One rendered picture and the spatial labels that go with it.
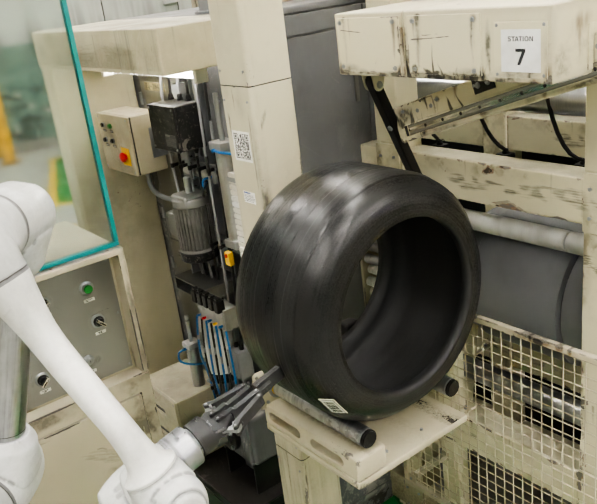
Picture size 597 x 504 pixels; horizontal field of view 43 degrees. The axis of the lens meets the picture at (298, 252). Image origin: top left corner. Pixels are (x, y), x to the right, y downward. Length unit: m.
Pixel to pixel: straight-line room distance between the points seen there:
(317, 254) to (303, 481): 0.89
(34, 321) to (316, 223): 0.57
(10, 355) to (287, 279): 0.59
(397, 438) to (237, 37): 1.02
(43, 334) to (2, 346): 0.23
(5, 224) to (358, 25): 0.91
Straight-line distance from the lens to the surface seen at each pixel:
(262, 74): 1.78
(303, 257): 1.50
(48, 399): 2.13
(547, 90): 1.67
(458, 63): 1.63
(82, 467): 2.19
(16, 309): 1.42
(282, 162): 1.83
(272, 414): 1.99
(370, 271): 2.25
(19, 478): 1.77
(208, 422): 1.58
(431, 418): 1.96
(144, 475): 1.36
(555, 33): 1.50
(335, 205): 1.53
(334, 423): 1.78
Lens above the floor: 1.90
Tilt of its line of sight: 21 degrees down
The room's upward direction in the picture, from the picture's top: 7 degrees counter-clockwise
